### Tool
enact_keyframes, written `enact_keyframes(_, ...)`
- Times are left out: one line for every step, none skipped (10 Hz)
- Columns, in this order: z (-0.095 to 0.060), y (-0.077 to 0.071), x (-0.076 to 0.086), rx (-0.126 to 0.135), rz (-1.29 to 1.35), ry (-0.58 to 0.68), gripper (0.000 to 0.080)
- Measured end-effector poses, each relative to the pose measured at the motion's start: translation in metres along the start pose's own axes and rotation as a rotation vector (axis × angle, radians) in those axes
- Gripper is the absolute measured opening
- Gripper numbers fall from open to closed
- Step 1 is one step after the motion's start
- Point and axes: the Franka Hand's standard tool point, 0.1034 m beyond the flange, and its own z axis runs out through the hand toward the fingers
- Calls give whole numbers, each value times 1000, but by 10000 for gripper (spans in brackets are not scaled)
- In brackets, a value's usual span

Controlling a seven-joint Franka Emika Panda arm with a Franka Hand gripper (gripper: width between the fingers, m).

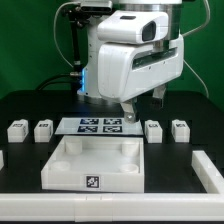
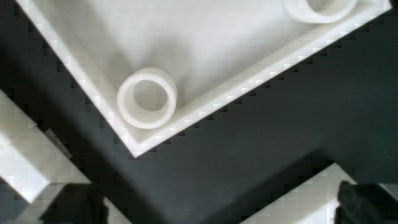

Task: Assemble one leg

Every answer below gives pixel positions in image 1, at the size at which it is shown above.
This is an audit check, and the white cable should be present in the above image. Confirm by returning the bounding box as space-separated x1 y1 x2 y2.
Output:
53 1 82 69

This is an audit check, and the white obstacle fence wall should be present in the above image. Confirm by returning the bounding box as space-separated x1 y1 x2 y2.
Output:
0 151 224 222

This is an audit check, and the black cable bundle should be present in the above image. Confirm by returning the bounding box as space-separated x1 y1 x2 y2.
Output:
35 73 80 92

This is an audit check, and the white marker base plate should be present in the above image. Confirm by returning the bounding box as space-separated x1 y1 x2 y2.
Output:
55 118 143 136

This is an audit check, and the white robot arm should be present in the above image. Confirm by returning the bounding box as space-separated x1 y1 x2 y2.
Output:
81 0 184 123

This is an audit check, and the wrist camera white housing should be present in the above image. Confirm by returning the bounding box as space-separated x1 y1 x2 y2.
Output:
97 10 169 44

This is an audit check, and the white square tabletop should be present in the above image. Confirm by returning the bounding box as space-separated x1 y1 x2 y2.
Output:
41 136 145 193

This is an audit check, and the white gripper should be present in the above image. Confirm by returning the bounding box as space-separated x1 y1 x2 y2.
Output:
98 36 184 123

